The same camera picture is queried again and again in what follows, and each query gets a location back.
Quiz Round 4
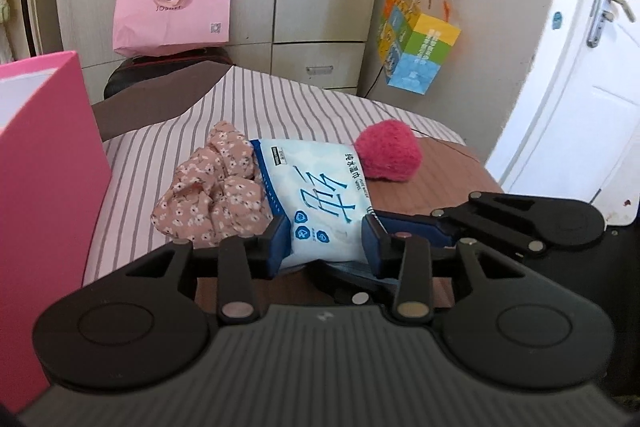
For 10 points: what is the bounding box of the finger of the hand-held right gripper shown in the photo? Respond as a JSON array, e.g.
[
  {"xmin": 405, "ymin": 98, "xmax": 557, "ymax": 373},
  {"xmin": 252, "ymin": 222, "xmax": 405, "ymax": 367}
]
[
  {"xmin": 306, "ymin": 259, "xmax": 401, "ymax": 304},
  {"xmin": 375, "ymin": 191, "xmax": 548, "ymax": 255}
]

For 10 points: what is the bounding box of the beige wardrobe drawer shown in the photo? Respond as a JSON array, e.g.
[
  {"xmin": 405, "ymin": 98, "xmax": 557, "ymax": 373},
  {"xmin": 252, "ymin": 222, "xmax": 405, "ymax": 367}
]
[{"xmin": 272, "ymin": 41, "xmax": 367, "ymax": 95}]

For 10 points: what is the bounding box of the pink floral scrunchie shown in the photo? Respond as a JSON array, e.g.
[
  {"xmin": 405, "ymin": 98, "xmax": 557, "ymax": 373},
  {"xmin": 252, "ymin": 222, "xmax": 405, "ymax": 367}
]
[{"xmin": 150, "ymin": 121, "xmax": 276, "ymax": 250}]

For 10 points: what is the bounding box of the metal door handle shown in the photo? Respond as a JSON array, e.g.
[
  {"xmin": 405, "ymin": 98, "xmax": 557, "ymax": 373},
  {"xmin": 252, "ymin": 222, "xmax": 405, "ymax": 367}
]
[{"xmin": 586, "ymin": 0, "xmax": 637, "ymax": 48}]

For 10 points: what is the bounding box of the pink storage box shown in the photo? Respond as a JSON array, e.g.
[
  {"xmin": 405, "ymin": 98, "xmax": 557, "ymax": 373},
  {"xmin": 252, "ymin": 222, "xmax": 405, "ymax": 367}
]
[{"xmin": 0, "ymin": 51, "xmax": 113, "ymax": 403}]

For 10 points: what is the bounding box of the white door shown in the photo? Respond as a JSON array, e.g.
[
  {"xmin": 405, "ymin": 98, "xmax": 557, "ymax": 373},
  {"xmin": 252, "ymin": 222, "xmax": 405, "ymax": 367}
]
[{"xmin": 485, "ymin": 0, "xmax": 640, "ymax": 228}]

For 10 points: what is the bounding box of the red fluffy ball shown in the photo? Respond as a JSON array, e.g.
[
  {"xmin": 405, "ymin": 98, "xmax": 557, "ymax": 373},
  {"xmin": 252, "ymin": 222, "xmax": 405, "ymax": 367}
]
[{"xmin": 355, "ymin": 119, "xmax": 422, "ymax": 180}]

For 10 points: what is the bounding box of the black bag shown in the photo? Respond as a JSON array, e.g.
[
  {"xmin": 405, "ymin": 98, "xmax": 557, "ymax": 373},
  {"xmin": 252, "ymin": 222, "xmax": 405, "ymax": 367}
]
[{"xmin": 103, "ymin": 48, "xmax": 236, "ymax": 100}]

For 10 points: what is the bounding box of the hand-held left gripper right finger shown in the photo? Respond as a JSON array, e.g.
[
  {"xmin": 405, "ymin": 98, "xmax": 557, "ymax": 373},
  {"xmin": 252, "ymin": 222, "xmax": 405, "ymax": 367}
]
[{"xmin": 361, "ymin": 213, "xmax": 508, "ymax": 324}]

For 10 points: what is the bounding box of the striped bed sheet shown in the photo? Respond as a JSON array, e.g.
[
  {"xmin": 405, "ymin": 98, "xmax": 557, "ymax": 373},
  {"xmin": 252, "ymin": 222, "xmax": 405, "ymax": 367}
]
[{"xmin": 82, "ymin": 67, "xmax": 468, "ymax": 288}]

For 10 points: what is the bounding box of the colourful paper bag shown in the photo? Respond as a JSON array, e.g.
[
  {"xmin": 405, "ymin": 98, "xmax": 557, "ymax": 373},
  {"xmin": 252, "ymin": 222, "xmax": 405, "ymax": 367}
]
[{"xmin": 376, "ymin": 0, "xmax": 462, "ymax": 95}]

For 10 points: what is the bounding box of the blue white wet wipes packet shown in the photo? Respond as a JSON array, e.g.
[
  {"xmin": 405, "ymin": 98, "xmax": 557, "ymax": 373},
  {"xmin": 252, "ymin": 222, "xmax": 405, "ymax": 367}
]
[{"xmin": 249, "ymin": 138, "xmax": 381, "ymax": 270}]

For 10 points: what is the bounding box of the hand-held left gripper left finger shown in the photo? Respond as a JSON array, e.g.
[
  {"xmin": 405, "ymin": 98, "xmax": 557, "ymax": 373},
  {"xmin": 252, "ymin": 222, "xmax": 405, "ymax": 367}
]
[{"xmin": 115, "ymin": 216, "xmax": 292, "ymax": 325}]

